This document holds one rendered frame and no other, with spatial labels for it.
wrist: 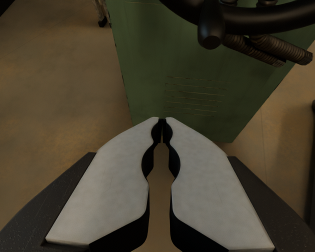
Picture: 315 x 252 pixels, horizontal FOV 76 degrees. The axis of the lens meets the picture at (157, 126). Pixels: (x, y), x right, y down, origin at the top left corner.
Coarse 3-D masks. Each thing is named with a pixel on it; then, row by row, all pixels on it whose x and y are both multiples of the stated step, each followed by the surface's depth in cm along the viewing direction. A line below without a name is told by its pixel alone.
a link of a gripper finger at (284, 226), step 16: (240, 176) 8; (256, 176) 8; (256, 192) 7; (272, 192) 7; (256, 208) 6; (272, 208) 6; (288, 208) 6; (272, 224) 6; (288, 224) 6; (304, 224) 6; (272, 240) 6; (288, 240) 6; (304, 240) 6
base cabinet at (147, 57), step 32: (128, 0) 40; (256, 0) 37; (288, 0) 36; (128, 32) 46; (160, 32) 45; (192, 32) 44; (288, 32) 41; (128, 64) 55; (160, 64) 53; (192, 64) 52; (224, 64) 51; (256, 64) 49; (288, 64) 49; (128, 96) 68; (160, 96) 65; (192, 96) 63; (224, 96) 62; (256, 96) 60; (192, 128) 82; (224, 128) 79
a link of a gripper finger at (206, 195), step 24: (168, 120) 11; (168, 144) 11; (192, 144) 9; (192, 168) 8; (216, 168) 8; (192, 192) 7; (216, 192) 7; (240, 192) 7; (192, 216) 6; (216, 216) 6; (240, 216) 6; (192, 240) 6; (216, 240) 6; (240, 240) 6; (264, 240) 6
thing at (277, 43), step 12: (228, 0) 26; (264, 0) 25; (276, 0) 25; (228, 36) 30; (240, 36) 31; (252, 36) 29; (264, 36) 29; (240, 48) 32; (252, 48) 33; (264, 48) 31; (276, 48) 32; (288, 48) 32; (300, 48) 34; (264, 60) 35; (276, 60) 36; (300, 60) 35
